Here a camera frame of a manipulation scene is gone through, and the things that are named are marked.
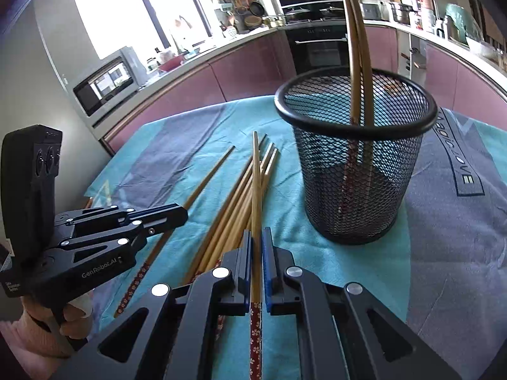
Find pink kitchen cabinets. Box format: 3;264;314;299
101;24;507;153

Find wok with glass lid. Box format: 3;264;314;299
285;7;312;23

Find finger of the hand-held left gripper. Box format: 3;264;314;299
55;204;189;238
59;220;165;250

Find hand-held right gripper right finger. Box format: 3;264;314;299
261;227;462;380

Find person's left hand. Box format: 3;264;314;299
23;291;94;359

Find teal grey printed tablecloth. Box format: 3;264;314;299
83;95;507;380

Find bamboo chopstick red floral end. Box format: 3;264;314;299
339;0;363;222
249;130;264;380
114;146;236;318
343;0;375;175

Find pink bowl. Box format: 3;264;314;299
157;55;186;73

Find silver bread box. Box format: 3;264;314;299
360;2;383;20

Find black mesh utensil holder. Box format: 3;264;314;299
274;67;438;246

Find kitchen window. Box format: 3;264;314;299
70;0;210;59

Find black built-in oven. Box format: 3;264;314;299
284;24;353;75

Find person's left forearm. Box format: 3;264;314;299
0;319;30;365

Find stainless steel pot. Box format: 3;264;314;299
389;2;413;24

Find bundle of bamboo chopsticks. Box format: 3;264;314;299
180;134;280;341

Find green rice cooker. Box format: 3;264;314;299
446;4;482;44

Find silver microwave oven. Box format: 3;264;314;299
72;45;148;128

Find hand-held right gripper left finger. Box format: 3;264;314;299
51;230;254;380

